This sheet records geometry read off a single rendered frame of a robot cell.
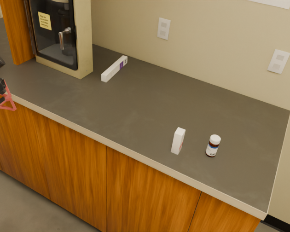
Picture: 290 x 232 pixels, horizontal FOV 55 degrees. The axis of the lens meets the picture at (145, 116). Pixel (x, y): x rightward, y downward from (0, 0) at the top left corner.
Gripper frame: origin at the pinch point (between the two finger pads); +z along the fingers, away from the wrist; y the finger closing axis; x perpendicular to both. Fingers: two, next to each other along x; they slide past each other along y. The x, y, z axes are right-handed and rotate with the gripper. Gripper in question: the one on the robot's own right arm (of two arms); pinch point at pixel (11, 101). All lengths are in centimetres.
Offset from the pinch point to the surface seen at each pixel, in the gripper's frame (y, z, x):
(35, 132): 17.2, 33.9, 9.3
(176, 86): -5, 50, -66
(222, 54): -9, 46, -95
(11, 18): 51, -7, -18
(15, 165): 40, 65, 42
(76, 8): 22, -5, -45
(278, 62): -33, 49, -108
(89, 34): 27, 12, -44
